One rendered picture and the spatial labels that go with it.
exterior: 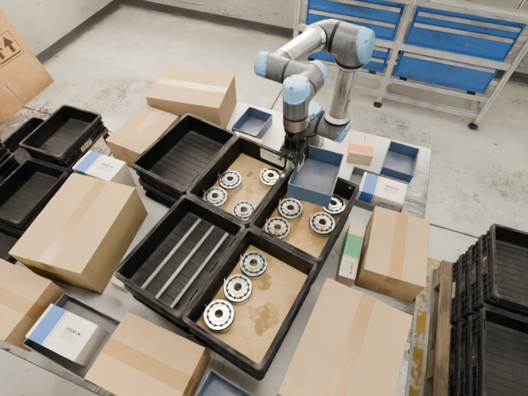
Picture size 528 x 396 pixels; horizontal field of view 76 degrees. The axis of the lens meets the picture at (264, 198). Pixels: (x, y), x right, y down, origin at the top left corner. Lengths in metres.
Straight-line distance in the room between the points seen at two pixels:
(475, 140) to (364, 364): 2.57
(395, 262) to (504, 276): 0.77
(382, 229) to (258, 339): 0.64
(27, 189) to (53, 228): 1.00
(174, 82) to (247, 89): 1.51
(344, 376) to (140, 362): 0.63
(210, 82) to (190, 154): 0.47
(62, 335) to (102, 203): 0.50
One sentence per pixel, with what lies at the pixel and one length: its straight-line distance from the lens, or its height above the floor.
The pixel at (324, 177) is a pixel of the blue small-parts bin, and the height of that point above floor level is 1.07.
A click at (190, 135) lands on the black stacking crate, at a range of 1.78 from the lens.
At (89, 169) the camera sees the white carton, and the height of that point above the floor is 0.88.
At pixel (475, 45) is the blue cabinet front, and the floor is 0.69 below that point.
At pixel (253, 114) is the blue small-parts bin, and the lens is 2.02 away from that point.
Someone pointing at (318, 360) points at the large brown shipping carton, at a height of 0.90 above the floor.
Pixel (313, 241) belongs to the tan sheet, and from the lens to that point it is 1.38.
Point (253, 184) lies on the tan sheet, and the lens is 1.53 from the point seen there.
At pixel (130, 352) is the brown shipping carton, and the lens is 1.26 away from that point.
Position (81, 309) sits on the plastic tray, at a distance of 1.50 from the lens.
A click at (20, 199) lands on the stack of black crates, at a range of 2.49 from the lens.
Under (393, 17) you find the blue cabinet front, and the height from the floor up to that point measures 0.78.
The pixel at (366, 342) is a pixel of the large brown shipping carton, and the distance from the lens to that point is 1.20.
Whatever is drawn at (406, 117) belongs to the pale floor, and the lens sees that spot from 3.38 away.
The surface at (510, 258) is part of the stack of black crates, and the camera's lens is 2.11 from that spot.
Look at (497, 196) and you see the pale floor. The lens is 3.07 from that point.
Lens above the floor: 2.02
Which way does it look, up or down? 54 degrees down
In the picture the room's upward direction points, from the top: 1 degrees clockwise
